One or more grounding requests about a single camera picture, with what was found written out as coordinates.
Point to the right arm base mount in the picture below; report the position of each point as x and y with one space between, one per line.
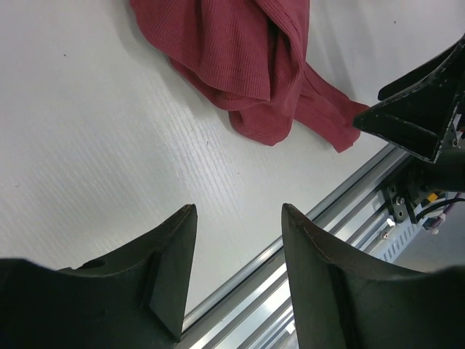
407 198

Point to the red tank top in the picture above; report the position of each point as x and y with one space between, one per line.
249 59

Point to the slotted cable duct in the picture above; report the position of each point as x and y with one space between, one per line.
398 239

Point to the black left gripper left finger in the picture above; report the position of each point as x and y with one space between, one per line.
132 297

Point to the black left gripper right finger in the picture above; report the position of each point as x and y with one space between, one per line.
345 298

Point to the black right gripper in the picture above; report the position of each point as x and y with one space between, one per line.
425 121

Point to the aluminium mounting rail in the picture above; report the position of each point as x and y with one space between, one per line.
254 309

